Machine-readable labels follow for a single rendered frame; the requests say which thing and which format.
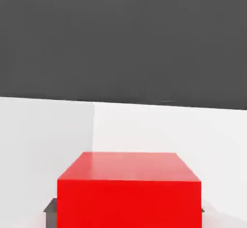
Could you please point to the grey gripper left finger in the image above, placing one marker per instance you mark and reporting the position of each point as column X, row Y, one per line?
column 51, row 214

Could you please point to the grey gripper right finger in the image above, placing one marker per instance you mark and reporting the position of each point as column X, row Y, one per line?
column 207, row 219

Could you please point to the small red cube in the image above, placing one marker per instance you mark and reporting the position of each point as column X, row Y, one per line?
column 129, row 202

